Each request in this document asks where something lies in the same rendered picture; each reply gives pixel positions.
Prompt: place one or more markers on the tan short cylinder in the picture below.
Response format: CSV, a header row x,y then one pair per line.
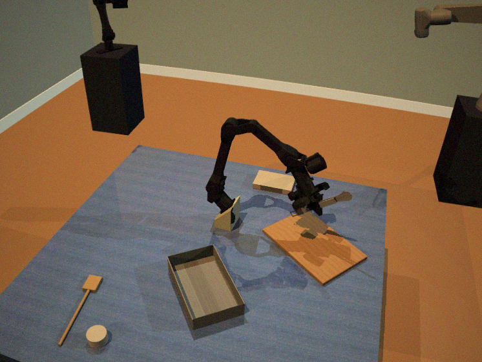
x,y
97,336

